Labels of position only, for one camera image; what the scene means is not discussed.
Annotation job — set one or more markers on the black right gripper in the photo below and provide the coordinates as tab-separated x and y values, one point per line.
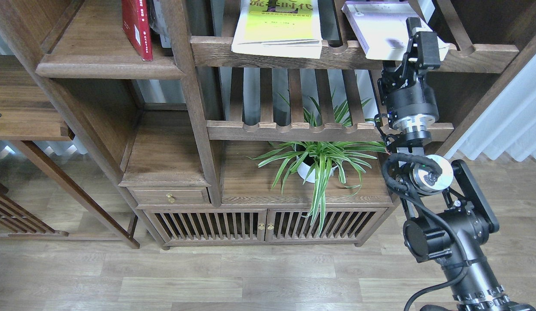
404	89

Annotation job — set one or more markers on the red paperback book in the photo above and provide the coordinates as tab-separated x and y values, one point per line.
136	27

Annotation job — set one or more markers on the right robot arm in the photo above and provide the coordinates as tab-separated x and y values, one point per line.
448	217

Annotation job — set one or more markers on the upright books on shelf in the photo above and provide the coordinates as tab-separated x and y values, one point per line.
157	22

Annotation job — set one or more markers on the wooden side table left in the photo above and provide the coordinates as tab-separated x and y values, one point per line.
28	116

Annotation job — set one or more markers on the white curtain right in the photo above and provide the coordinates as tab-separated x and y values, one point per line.
508	125

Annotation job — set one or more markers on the yellow-green paperback book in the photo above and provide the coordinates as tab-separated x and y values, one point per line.
279	28

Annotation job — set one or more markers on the spider plant in white pot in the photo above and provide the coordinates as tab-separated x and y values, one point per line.
324	158

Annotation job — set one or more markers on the brass drawer knob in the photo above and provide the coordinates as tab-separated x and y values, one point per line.
170	198

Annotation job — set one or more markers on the large dark wooden bookshelf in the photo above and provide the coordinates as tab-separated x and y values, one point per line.
182	123

